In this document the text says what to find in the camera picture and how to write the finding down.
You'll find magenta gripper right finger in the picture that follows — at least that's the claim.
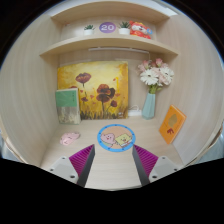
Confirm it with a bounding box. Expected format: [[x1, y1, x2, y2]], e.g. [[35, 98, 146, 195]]
[[132, 145, 179, 186]]

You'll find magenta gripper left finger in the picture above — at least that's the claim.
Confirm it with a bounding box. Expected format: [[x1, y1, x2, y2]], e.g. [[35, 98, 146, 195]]
[[48, 145, 95, 187]]

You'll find pink computer mouse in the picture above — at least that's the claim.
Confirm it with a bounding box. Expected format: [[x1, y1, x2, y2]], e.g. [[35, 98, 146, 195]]
[[60, 132, 80, 146]]

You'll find round cartoon mouse pad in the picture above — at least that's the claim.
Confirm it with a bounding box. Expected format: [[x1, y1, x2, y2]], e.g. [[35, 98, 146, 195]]
[[97, 124, 136, 152]]

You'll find orange book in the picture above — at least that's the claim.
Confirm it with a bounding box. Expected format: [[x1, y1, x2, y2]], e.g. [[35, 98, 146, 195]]
[[159, 105, 186, 144]]

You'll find light blue vase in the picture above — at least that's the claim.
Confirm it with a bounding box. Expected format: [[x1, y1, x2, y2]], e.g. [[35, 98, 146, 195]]
[[142, 93, 156, 120]]

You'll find green book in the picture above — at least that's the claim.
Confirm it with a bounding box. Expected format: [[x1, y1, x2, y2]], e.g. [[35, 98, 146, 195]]
[[55, 88, 81, 125]]

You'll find yellow poppy painting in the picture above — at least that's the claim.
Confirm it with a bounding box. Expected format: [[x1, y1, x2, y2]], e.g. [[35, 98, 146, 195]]
[[57, 61, 128, 120]]

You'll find pink white flower bouquet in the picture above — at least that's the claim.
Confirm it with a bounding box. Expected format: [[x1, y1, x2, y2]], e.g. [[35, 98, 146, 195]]
[[138, 58, 174, 94]]

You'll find white light bar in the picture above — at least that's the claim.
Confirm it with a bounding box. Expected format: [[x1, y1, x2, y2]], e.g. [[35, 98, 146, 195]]
[[88, 47, 149, 55]]

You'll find wooden lower shelf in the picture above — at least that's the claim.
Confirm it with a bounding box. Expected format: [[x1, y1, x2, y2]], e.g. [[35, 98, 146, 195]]
[[40, 35, 179, 55]]

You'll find wooden shelf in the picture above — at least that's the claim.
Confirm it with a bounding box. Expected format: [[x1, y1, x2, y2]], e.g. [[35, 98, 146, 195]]
[[52, 1, 169, 25], [40, 35, 179, 55]]

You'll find red lucky cat toy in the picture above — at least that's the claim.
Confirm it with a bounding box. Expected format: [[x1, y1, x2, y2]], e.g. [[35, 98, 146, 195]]
[[130, 21, 152, 39]]

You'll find left small potted plant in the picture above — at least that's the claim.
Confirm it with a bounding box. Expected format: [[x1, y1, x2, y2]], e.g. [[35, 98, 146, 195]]
[[84, 25, 95, 36]]

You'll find small potted plant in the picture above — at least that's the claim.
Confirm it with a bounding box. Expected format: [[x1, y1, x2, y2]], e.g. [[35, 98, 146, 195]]
[[119, 21, 130, 35], [84, 25, 95, 36]]

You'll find right small potted plant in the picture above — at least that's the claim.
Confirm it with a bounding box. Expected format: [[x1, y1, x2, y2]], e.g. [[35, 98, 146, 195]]
[[119, 21, 130, 35]]

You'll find purple number 20 disc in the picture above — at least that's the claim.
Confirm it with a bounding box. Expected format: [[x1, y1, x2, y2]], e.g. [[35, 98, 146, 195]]
[[99, 22, 116, 33]]

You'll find wooden upper shelf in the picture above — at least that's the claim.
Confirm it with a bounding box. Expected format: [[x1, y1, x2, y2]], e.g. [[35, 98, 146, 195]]
[[52, 1, 169, 25]]

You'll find white cable box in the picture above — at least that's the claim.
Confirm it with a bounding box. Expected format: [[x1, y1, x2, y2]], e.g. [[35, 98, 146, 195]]
[[128, 105, 142, 117]]

